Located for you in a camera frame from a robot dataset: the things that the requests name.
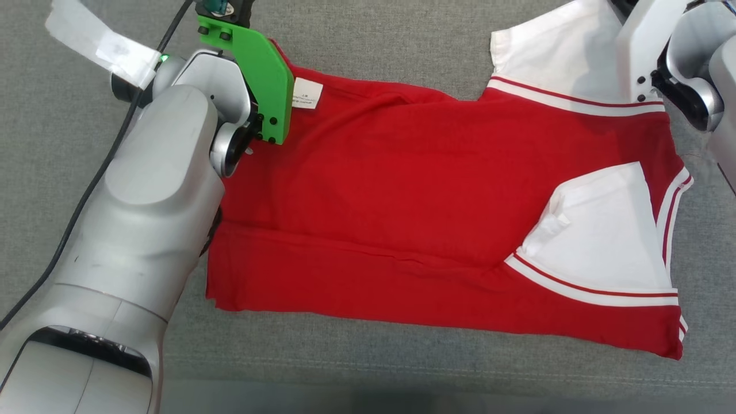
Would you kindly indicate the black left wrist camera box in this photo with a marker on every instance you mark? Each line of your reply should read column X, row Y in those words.
column 224, row 10

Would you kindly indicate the grey fabric sofa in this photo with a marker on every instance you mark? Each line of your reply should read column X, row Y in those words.
column 402, row 368

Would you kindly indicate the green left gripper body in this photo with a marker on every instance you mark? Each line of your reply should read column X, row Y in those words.
column 261, row 80

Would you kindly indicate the white tape strip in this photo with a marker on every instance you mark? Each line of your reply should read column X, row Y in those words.
column 103, row 46

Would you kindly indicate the red Bulls jersey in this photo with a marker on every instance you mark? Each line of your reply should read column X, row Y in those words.
column 414, row 201

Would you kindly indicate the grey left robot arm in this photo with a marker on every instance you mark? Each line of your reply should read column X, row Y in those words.
column 144, row 230

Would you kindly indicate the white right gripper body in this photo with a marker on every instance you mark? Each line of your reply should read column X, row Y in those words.
column 647, row 46

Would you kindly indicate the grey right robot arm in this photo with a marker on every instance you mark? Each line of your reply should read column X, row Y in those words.
column 707, row 75

